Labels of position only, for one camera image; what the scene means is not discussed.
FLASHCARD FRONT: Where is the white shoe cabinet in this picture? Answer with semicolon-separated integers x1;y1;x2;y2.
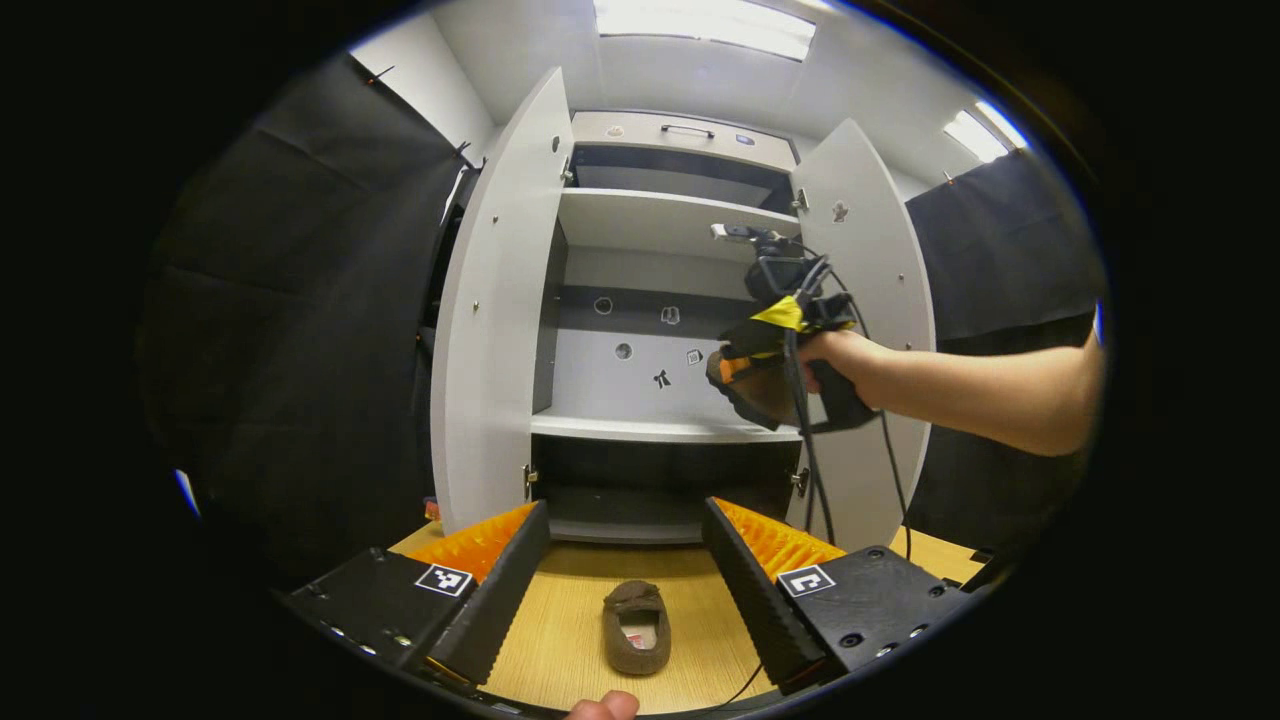
530;108;807;547

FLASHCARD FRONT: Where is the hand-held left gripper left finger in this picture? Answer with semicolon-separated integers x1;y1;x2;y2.
283;499;553;689

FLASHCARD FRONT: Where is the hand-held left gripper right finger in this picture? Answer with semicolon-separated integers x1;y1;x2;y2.
700;496;978;698

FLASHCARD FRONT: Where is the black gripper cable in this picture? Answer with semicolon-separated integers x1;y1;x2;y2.
828;268;912;561
783;255;837;547

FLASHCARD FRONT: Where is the white cabinet drawer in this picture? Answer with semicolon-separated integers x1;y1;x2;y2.
570;110;801;174

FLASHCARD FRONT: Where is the black backdrop cloth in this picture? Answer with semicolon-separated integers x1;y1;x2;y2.
900;150;1103;561
140;55;471;591

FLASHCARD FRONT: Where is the brown fuzzy slipper shoe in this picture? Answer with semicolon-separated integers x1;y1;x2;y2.
602;580;673;677
706;345;813;433

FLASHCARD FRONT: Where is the small ceiling light panel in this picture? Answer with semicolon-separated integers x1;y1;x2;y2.
944;100;1031;164

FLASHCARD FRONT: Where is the large ceiling light panel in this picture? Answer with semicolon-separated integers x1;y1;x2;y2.
594;0;817;62

